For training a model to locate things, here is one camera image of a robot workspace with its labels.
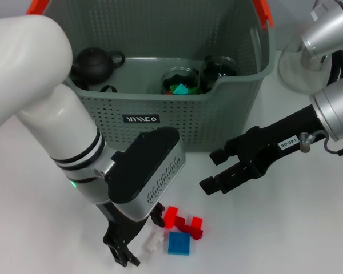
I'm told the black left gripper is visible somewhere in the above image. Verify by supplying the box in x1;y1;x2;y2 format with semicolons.
98;199;165;268

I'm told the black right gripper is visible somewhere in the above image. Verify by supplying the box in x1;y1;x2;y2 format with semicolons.
199;105;324;196

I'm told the teal toy brick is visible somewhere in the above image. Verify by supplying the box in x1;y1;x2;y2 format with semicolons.
173;83;189;95

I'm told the grey perforated storage basket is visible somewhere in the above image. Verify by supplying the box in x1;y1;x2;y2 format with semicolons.
42;0;277;154

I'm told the small black clay teacup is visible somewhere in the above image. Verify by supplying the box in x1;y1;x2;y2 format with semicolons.
70;76;90;91

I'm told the white toy brick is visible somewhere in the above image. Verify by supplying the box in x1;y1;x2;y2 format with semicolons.
141;227;164;252

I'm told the blue flat toy brick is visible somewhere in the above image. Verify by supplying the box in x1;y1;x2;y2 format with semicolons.
167;231;191;255

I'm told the dark red toy brick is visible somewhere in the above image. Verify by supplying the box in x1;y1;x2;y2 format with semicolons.
173;216;194;232
190;216;204;239

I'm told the glass teapot with black lid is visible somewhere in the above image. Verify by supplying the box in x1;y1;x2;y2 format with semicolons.
277;37;343;95

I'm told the black clay teapot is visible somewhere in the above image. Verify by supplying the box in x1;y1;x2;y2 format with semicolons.
70;47;126;85

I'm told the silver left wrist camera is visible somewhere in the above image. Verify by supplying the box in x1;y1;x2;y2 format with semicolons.
105;126;186;222

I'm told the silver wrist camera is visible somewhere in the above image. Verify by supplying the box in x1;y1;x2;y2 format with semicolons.
105;126;186;222
300;0;343;57

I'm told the right gripper cable with plug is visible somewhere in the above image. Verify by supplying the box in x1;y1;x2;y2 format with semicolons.
299;131;343;156

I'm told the orange basket handle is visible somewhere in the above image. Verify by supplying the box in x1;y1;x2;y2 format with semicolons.
25;0;274;29

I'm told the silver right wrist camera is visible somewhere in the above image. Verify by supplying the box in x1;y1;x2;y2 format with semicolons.
300;0;343;57

